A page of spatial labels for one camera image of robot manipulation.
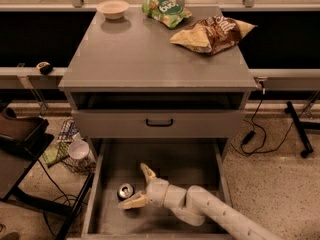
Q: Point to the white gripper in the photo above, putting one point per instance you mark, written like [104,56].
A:
[156,191]

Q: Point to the blue pepsi can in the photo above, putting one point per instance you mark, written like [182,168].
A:
[125,191]

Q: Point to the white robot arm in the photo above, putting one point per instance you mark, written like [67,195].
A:
[193,205]

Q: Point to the open grey bottom drawer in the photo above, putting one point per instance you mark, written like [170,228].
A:
[182,162]

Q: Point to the closed grey drawer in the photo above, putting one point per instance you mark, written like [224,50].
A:
[131,124]

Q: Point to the grey drawer cabinet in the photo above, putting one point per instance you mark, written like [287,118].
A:
[131,65]

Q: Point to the white cup on floor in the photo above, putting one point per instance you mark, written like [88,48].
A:
[78,149]

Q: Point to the green packet on floor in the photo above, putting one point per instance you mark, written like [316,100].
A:
[55,154]

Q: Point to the black side table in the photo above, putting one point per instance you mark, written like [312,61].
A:
[22,142]

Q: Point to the brown yellow chip bag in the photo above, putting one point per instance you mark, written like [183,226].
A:
[212,35]

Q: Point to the black stand leg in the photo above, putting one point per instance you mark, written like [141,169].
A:
[302,127]

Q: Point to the green chip bag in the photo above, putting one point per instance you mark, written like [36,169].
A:
[166,12]

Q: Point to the beige bowl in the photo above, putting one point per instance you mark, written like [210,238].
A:
[112,9]

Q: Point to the wire mesh basket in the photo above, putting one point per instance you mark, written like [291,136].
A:
[82,166]

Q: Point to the black drawer handle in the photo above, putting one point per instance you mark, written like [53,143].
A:
[159,123]

